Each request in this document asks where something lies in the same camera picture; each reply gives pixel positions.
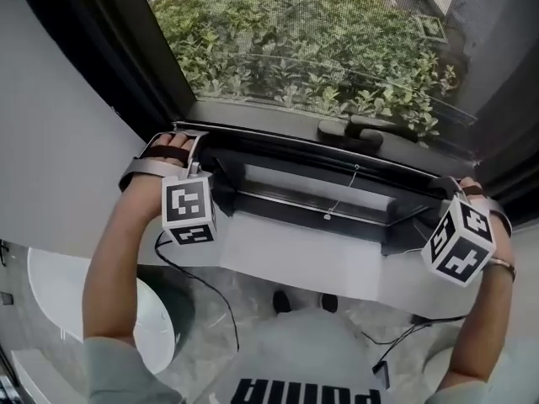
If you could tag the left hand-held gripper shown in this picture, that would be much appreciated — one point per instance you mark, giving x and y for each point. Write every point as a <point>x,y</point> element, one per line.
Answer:
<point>185,200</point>

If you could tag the person's right forearm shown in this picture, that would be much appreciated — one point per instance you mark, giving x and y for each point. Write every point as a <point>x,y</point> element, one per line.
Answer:
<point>484,331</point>

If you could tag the green shrub bed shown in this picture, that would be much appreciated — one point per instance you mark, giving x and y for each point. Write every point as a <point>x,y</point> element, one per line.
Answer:
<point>252,57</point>

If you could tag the person's left hand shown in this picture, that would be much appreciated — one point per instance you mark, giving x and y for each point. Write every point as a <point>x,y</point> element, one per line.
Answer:
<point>172,140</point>

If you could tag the dark window frame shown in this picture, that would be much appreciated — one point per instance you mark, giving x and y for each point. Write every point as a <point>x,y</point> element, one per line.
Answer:
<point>126,36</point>

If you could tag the white window sill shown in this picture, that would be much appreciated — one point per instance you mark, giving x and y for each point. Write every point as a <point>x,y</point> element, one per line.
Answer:
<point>295,259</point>

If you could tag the dark mesh insect screen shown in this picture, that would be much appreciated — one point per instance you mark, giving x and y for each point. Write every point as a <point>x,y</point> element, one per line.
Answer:
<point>295,36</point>

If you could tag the white round table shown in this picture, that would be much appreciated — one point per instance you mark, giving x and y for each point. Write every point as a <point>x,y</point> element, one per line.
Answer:
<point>54,288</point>

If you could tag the person's black shoe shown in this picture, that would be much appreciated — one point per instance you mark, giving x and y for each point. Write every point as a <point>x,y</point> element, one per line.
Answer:
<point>330,303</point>
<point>281,302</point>

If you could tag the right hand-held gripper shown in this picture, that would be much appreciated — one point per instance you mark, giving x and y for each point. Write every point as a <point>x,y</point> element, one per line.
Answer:
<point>459,246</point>

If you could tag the person's light printed shirt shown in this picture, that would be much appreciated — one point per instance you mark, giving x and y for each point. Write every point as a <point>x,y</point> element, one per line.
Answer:
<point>295,352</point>

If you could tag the person's left forearm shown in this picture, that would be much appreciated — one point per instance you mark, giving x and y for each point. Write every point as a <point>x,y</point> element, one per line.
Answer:
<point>113,259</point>

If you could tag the person's right hand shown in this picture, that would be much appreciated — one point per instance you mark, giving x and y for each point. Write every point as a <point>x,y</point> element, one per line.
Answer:
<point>471,182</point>

